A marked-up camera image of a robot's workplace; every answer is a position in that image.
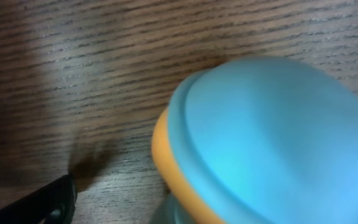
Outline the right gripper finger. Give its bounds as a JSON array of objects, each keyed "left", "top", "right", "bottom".
[{"left": 0, "top": 174, "right": 77, "bottom": 224}]

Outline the yellow duck toy blue hat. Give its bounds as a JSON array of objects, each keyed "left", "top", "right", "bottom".
[{"left": 149, "top": 56, "right": 358, "bottom": 224}]

